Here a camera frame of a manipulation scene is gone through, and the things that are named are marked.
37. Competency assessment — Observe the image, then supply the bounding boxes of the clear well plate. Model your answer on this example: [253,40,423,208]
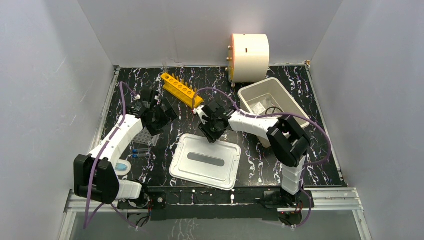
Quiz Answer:
[132,128,161,147]

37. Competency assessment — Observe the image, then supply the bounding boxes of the yellow test tube rack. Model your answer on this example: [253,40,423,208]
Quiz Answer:
[160,72,204,109]

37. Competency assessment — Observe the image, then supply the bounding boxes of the blue capped tube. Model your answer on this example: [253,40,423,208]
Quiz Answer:
[131,152,151,158]
[132,148,151,154]

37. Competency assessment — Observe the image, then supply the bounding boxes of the white bin lid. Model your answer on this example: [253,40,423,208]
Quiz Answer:
[169,133,242,191]

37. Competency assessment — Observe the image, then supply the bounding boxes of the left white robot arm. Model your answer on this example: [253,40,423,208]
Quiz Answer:
[73,90,178,208]

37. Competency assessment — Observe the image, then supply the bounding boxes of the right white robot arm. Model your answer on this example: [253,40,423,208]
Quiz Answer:
[193,101,311,207]

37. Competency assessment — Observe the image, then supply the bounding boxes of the beige plastic bin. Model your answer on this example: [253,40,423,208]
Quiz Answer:
[237,77,312,149]

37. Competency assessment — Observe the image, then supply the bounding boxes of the blue petri dish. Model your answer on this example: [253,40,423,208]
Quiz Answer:
[114,159,131,176]

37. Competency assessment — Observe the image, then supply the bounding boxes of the cream cylindrical device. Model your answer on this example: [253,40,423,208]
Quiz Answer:
[226,33,270,84]

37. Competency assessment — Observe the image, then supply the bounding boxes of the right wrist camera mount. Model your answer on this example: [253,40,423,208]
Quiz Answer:
[193,105,209,125]

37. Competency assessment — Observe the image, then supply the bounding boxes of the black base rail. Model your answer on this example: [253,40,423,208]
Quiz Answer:
[118,186,315,224]

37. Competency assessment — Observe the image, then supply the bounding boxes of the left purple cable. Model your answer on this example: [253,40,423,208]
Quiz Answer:
[82,81,142,230]

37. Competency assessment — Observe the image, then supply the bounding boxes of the aluminium frame rail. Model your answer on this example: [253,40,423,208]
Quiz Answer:
[64,187,364,213]

